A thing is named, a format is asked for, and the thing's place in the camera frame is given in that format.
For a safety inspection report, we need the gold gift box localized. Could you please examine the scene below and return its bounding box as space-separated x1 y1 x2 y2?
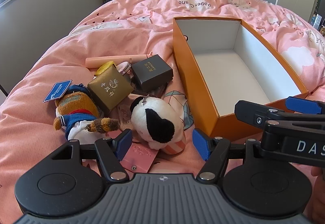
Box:
88 67 134 116

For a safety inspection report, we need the pink printed paper packet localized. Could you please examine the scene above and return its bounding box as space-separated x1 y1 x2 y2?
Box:
114 103 133 128

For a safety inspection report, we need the pink wallet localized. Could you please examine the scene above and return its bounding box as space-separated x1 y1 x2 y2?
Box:
119 135 158 173

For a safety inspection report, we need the shelf with small things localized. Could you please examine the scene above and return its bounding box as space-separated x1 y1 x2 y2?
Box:
308 8 325 37

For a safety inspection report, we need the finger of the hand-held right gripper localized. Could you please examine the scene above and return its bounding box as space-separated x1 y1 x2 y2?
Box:
234 100 325 129
284 96 325 115

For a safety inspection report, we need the dark grey gift box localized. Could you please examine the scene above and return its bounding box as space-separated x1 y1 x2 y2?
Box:
131 54 173 92

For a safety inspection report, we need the pink printed blanket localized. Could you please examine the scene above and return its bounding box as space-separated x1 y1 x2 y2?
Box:
0 0 325 224

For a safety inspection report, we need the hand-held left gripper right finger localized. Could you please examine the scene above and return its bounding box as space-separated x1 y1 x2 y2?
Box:
192 128 262 182

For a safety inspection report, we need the yellow tape measure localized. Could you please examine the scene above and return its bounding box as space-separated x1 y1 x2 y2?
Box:
96 61 117 76

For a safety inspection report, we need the dark patterned packet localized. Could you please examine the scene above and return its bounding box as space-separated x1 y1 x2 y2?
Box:
134 82 170 99

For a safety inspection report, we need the pink stick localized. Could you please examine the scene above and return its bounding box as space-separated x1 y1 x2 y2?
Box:
86 53 153 69

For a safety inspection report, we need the brown plush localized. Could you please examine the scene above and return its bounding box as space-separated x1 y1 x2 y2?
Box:
53 84 120 139

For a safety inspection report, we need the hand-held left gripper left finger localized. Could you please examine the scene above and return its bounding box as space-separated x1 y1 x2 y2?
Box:
50 129 133 182

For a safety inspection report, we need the person's right hand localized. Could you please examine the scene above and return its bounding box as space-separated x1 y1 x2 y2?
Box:
311 166 325 224

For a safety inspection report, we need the white plush with striped body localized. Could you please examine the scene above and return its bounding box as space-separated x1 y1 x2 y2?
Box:
130 96 186 155

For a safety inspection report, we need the blue hang tag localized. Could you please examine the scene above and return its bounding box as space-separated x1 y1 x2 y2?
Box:
43 79 72 103

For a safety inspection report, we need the orange cardboard box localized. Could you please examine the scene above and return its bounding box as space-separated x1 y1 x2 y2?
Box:
173 17 309 139

